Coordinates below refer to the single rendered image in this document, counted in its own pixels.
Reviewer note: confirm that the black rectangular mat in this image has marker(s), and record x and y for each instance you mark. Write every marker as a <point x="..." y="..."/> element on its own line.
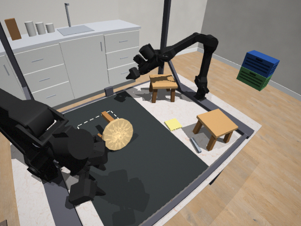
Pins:
<point x="147" y="173"/>

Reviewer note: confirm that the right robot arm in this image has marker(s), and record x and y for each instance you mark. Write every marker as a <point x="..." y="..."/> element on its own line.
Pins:
<point x="24" y="123"/>

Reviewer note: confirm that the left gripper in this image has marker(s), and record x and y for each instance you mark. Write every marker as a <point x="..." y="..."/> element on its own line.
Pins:
<point x="135" y="73"/>

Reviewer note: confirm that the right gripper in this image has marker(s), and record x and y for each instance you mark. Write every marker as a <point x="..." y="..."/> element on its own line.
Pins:
<point x="84" y="190"/>

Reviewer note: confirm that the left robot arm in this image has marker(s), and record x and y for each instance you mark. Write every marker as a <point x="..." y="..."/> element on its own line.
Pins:
<point x="154" y="57"/>

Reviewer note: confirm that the pale yellow flat square pad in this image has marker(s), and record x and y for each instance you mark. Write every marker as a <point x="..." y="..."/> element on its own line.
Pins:
<point x="173" y="124"/>

